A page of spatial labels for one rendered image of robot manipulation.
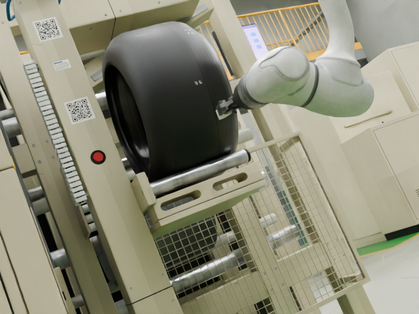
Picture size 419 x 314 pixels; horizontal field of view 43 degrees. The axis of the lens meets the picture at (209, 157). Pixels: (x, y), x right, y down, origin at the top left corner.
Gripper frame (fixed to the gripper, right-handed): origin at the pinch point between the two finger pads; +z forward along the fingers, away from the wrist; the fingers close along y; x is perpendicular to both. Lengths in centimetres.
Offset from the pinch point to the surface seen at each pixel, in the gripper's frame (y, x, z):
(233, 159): -5.0, 13.0, 16.9
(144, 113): 17.4, -8.6, 14.7
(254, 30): -247, -124, 388
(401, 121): -368, 31, 356
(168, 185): 17.5, 13.9, 17.0
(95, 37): 9, -53, 72
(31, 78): 42, -32, 32
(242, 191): -2.4, 23.2, 13.2
